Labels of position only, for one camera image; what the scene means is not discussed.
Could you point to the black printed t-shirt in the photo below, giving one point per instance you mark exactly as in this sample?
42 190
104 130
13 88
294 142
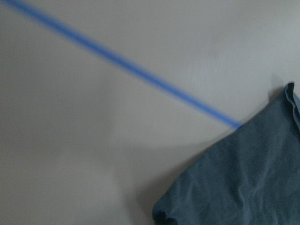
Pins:
251 177

